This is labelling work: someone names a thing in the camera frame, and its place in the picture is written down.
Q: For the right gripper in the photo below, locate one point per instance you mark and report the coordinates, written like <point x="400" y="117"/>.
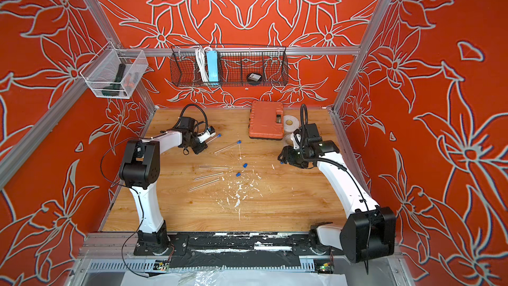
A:
<point x="288" y="156"/>

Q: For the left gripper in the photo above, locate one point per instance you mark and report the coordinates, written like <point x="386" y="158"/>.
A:
<point x="200" y="147"/>

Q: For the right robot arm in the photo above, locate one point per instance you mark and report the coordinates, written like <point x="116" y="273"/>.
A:
<point x="369" y="230"/>

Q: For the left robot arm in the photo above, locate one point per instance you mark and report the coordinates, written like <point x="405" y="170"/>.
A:
<point x="140" y="169"/>

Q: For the clear tape roll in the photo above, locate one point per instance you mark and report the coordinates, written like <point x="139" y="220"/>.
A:
<point x="289" y="139"/>

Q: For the white tape roll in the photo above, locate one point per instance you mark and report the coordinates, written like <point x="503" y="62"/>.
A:
<point x="290" y="123"/>

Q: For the orange tool case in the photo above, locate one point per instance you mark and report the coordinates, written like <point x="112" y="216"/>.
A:
<point x="266" y="120"/>

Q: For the small black device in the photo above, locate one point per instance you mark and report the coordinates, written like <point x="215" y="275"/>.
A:
<point x="254" y="78"/>

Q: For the light blue box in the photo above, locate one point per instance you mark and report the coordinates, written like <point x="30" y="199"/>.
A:
<point x="212" y="63"/>

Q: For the dark green tool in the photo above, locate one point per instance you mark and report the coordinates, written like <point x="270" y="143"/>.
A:
<point x="113" y="89"/>

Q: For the clear acrylic box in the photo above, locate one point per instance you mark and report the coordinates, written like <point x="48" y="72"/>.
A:
<point x="100" y="71"/>

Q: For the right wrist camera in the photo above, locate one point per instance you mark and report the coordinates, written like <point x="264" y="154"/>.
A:
<point x="296" y="139"/>

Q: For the black wire basket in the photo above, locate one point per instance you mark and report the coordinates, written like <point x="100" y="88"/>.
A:
<point x="189" y="68"/>

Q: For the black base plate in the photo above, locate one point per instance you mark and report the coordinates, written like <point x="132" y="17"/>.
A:
<point x="300" y="251"/>

